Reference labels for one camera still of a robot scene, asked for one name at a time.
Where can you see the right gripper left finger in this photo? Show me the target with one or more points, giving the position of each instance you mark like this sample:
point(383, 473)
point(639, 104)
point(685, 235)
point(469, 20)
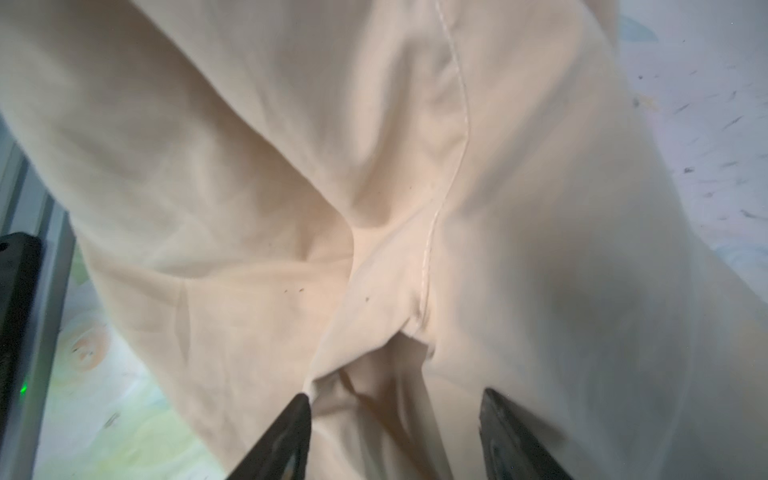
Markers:
point(282, 451)

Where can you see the beige shorts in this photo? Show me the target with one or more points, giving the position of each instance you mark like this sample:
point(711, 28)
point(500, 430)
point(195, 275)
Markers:
point(392, 206)

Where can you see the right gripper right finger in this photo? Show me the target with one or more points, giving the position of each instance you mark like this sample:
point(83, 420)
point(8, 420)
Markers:
point(510, 450)

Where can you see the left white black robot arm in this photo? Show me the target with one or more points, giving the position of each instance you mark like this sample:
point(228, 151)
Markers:
point(21, 257)

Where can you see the aluminium front rail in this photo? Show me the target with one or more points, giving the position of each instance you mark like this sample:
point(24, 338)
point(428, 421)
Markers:
point(27, 206)

